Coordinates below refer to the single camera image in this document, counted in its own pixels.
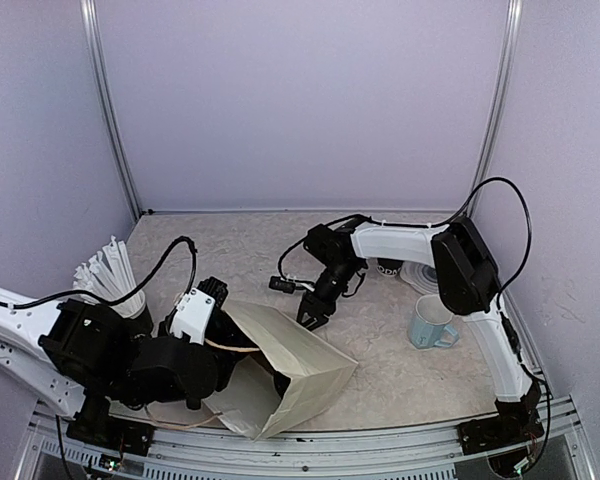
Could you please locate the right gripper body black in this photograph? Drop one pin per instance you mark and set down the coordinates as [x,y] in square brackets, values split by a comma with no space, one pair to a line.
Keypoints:
[328,305]

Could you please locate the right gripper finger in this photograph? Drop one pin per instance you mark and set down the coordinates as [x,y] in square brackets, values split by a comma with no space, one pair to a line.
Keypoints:
[316,322]
[303,317]

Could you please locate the stack of paper cups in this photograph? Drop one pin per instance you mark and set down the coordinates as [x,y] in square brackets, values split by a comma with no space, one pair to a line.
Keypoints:
[389,267]

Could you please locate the beige paper bag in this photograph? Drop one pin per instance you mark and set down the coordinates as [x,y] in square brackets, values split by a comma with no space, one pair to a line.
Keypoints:
[286,374]

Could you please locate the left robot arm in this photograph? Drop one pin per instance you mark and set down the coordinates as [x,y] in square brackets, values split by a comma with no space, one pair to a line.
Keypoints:
[72,348]

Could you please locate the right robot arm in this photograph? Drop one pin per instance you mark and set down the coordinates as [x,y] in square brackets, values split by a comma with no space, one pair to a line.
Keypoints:
[467,280]

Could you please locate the light blue ceramic mug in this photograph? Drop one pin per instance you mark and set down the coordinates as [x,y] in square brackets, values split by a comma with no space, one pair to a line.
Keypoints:
[431,324]

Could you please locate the grey swirl silicone lid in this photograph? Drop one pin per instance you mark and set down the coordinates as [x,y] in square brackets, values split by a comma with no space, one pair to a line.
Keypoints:
[421,277]

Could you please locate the black cup holding straws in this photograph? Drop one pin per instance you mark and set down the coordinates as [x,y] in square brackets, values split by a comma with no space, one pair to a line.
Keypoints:
[142,323]

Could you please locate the bundle of white straws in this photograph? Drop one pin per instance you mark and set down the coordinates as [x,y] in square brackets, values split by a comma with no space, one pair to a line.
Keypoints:
[108,273]

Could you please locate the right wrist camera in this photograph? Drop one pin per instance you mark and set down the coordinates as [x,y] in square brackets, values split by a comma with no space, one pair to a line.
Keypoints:
[289,286]

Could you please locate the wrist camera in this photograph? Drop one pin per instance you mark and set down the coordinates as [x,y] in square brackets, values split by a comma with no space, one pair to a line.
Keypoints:
[289,286]
[194,309]

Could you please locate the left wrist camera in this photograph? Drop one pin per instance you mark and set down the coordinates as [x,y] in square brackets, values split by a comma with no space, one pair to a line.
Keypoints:
[194,309]

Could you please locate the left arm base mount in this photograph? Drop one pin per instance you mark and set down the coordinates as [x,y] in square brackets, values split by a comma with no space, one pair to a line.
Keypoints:
[94,426]

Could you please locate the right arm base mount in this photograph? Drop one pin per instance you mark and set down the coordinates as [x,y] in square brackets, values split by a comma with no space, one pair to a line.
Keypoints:
[515,422]

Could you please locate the aluminium front rail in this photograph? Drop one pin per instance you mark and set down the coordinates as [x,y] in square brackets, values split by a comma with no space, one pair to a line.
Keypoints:
[432,451]

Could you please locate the right aluminium corner post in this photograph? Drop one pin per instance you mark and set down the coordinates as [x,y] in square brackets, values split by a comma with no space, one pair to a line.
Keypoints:
[505,67]

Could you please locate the aluminium corner post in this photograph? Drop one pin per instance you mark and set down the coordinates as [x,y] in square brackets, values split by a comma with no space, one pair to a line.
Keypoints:
[505,67]
[95,46]

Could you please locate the left aluminium corner post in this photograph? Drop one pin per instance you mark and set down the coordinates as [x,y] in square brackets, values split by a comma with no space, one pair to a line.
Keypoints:
[95,46]

